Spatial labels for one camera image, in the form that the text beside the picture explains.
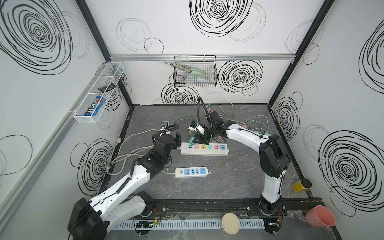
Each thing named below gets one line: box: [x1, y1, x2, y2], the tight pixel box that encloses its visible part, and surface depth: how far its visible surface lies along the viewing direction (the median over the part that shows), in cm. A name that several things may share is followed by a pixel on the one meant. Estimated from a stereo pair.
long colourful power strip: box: [180, 142, 229, 156], surface depth 93 cm
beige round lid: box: [221, 212, 241, 235], surface depth 66 cm
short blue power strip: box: [174, 166, 210, 179], surface depth 85 cm
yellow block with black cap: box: [292, 178, 312, 193], surface depth 75 cm
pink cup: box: [305, 205, 336, 228], surface depth 64 cm
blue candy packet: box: [84, 96, 106, 116], surface depth 72 cm
